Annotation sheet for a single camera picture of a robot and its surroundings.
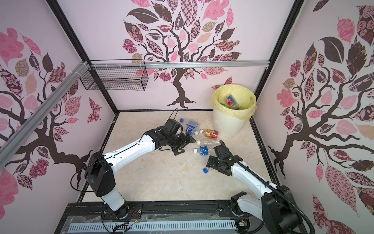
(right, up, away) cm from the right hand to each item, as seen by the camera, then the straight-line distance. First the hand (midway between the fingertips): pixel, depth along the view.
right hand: (214, 163), depth 87 cm
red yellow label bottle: (-1, +18, +13) cm, 22 cm away
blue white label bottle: (-13, +21, +14) cm, 28 cm away
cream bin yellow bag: (+11, +25, +5) cm, 28 cm away
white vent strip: (-33, -27, -17) cm, 46 cm away
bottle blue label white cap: (-6, +8, +3) cm, 10 cm away
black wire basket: (-74, +63, +35) cm, 103 cm away
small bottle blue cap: (-5, -4, -1) cm, 7 cm away
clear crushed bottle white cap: (-2, +11, +14) cm, 18 cm away
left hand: (-14, +11, -8) cm, 20 cm away
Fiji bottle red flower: (+14, +40, +14) cm, 45 cm away
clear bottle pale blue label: (-15, +25, +19) cm, 35 cm away
